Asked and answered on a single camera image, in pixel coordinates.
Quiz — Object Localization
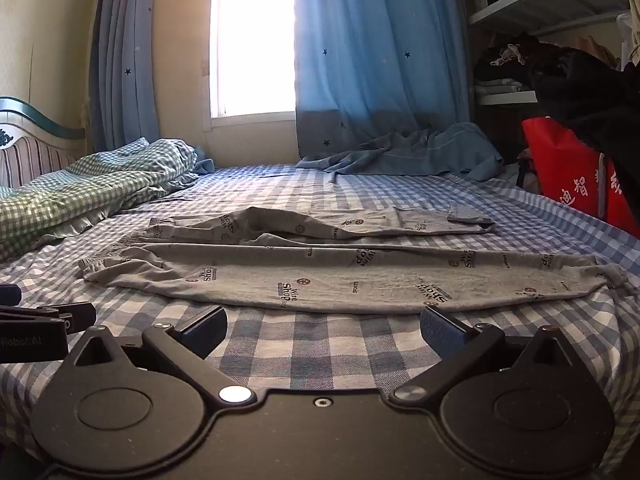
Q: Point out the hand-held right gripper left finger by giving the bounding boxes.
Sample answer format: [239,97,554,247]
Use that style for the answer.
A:
[73,305,257,407]

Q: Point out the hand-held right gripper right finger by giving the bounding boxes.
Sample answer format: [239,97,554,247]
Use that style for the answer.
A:
[388,306,576,407]

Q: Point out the grey printed pants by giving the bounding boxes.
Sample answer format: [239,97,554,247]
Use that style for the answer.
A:
[77,202,628,316]

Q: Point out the blue checkered bed sheet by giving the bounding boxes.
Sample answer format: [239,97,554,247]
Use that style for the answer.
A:
[0,160,640,466]

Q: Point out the green checkered quilt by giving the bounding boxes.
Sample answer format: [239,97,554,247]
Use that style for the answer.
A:
[0,137,201,261]

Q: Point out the striped padded headboard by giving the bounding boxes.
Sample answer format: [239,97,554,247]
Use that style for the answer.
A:
[0,96,88,188]

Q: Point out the crumpled blue cloth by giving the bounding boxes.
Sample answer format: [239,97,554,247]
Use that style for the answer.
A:
[296,121,505,182]

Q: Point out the red bag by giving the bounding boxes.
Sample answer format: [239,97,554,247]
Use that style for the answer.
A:
[521,116,640,238]

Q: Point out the pile of folded clothes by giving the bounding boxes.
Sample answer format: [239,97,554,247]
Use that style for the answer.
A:
[474,42,538,95]

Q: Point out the grey-blue star curtain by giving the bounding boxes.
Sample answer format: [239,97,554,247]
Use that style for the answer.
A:
[89,0,161,153]

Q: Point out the black garment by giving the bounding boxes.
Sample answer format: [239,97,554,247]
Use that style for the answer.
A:
[525,35,640,176]

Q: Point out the light blue star curtain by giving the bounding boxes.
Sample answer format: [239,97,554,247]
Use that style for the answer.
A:
[292,0,471,166]

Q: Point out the bright window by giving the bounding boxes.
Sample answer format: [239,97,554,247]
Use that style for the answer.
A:
[209,0,297,120]

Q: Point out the white shelf unit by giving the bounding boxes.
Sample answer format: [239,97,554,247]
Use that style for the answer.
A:
[462,0,640,108]

